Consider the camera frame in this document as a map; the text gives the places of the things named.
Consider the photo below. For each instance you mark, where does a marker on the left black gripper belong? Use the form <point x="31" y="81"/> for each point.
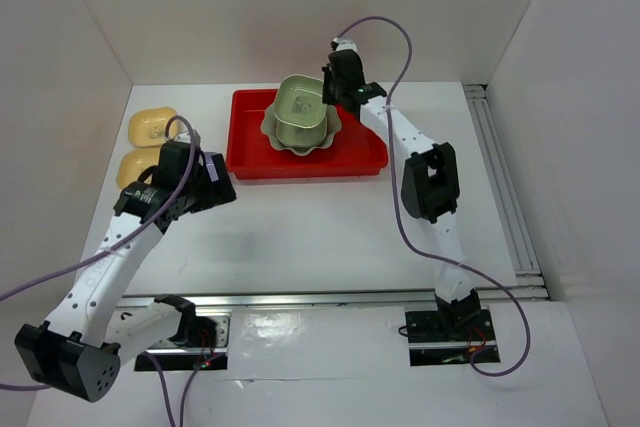
<point x="216" y="192"/>

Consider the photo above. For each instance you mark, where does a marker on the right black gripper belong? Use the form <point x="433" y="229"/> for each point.
<point x="328" y="97"/>

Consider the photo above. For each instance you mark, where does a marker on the green square plate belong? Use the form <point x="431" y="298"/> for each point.
<point x="295" y="136"/>
<point x="299" y="102"/>

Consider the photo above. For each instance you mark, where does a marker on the purple square plate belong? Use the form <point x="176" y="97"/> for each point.
<point x="214" y="165"/>

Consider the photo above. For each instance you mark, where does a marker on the green scalloped bowl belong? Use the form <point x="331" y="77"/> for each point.
<point x="269" y="124"/>

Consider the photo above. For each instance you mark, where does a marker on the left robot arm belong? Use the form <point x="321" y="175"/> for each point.
<point x="81" y="345"/>

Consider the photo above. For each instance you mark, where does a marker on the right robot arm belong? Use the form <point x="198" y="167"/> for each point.
<point x="425" y="180"/>

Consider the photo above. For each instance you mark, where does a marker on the red plastic bin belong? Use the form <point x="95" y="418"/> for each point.
<point x="356" y="150"/>

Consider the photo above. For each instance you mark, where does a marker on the yellow square plate near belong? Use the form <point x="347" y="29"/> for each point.
<point x="134" y="163"/>

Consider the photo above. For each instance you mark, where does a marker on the yellow square plate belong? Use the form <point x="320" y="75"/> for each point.
<point x="134" y="163"/>
<point x="147" y="127"/>

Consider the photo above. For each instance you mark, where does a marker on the yellow square plate far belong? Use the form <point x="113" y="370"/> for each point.
<point x="147" y="127"/>

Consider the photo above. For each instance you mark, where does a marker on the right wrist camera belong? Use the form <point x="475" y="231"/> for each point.
<point x="341" y="44"/>

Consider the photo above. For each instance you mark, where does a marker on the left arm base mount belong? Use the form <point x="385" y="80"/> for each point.
<point x="206" y="349"/>

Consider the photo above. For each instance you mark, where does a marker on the aluminium rail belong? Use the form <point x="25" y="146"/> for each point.
<point x="529" y="293"/>

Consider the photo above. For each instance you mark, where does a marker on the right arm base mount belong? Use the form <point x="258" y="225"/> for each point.
<point x="430" y="344"/>

